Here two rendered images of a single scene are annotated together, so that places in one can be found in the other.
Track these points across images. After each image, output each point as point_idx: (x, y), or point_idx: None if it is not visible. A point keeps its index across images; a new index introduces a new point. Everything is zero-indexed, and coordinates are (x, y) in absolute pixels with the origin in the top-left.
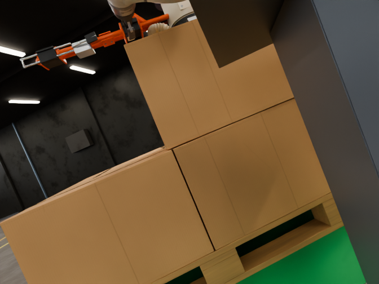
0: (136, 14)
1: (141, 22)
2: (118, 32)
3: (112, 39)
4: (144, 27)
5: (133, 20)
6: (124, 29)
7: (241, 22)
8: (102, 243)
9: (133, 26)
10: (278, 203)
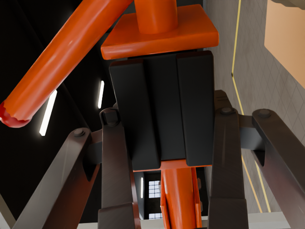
0: (70, 28)
1: (147, 17)
2: (182, 176)
3: (199, 194)
4: (175, 2)
5: (134, 92)
6: (179, 153)
7: None
8: None
9: (170, 96)
10: None
